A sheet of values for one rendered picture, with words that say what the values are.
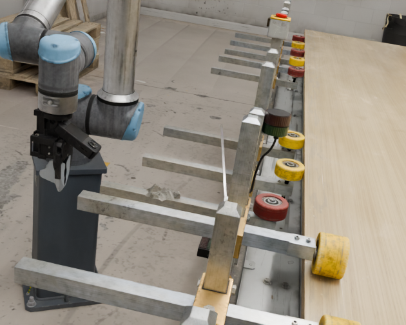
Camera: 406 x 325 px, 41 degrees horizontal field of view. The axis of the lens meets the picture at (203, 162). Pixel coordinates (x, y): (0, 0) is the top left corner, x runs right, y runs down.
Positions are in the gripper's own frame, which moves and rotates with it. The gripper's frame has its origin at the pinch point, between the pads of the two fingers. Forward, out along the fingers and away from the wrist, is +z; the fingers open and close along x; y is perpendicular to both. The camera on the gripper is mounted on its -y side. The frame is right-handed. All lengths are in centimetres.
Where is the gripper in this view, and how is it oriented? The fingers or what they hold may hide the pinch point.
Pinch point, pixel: (62, 186)
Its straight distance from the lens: 140.4
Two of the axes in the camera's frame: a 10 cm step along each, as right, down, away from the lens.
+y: -9.8, -1.9, 0.8
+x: -1.5, 3.8, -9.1
